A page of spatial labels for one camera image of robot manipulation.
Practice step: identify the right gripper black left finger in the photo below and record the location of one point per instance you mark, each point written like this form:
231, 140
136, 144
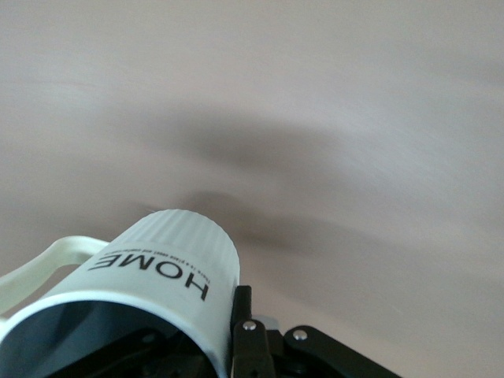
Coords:
157, 354

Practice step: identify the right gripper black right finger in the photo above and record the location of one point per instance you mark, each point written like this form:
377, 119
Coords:
250, 350

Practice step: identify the white mug with HOME print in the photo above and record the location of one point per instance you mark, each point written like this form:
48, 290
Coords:
177, 244

